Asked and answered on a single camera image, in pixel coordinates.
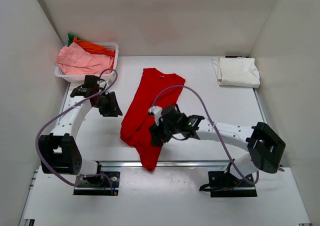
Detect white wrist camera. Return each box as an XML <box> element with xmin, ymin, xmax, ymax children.
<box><xmin>148</xmin><ymin>105</ymin><xmax>163</xmax><ymax>126</ymax></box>
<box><xmin>99</xmin><ymin>79</ymin><xmax>113</xmax><ymax>90</ymax></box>

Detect pink t shirt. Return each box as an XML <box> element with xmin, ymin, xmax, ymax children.
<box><xmin>56</xmin><ymin>42</ymin><xmax>114</xmax><ymax>75</ymax></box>

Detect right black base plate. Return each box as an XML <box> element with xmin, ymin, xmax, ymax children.
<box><xmin>199</xmin><ymin>171</ymin><xmax>258</xmax><ymax>198</ymax></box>

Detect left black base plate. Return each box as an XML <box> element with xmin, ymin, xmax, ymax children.
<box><xmin>73</xmin><ymin>167</ymin><xmax>121</xmax><ymax>197</ymax></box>

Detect white plastic basket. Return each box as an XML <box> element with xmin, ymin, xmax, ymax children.
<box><xmin>54</xmin><ymin>42</ymin><xmax>119</xmax><ymax>84</ymax></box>

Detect aluminium rail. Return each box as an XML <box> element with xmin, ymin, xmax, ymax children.
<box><xmin>100</xmin><ymin>160</ymin><xmax>229</xmax><ymax>167</ymax></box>

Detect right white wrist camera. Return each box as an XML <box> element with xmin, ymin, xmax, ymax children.
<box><xmin>148</xmin><ymin>105</ymin><xmax>163</xmax><ymax>126</ymax></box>

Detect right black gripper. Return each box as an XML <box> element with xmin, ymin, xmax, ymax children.
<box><xmin>149</xmin><ymin>117</ymin><xmax>180</xmax><ymax>148</ymax></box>

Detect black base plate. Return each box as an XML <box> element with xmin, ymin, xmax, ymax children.
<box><xmin>73</xmin><ymin>167</ymin><xmax>121</xmax><ymax>197</ymax></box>
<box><xmin>199</xmin><ymin>171</ymin><xmax>258</xmax><ymax>198</ymax></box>

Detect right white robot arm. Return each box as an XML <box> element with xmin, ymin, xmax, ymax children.
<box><xmin>148</xmin><ymin>105</ymin><xmax>286</xmax><ymax>186</ymax></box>

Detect red t shirt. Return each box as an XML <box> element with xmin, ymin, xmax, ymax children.
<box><xmin>120</xmin><ymin>68</ymin><xmax>186</xmax><ymax>172</ymax></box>

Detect green cloth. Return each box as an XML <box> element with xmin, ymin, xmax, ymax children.
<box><xmin>67</xmin><ymin>32</ymin><xmax>77</xmax><ymax>45</ymax></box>

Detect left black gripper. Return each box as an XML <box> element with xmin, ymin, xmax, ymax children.
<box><xmin>94</xmin><ymin>89</ymin><xmax>124</xmax><ymax>117</ymax></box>

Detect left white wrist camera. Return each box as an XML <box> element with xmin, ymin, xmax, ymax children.
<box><xmin>99</xmin><ymin>79</ymin><xmax>113</xmax><ymax>90</ymax></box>

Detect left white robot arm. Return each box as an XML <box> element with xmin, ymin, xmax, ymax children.
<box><xmin>37</xmin><ymin>75</ymin><xmax>123</xmax><ymax>185</ymax></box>

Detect folded white t shirt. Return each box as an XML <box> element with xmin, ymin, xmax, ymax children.
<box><xmin>212</xmin><ymin>57</ymin><xmax>260</xmax><ymax>89</ymax></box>

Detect orange t shirt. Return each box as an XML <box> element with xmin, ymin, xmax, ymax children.
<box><xmin>73</xmin><ymin>36</ymin><xmax>116</xmax><ymax>68</ymax></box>

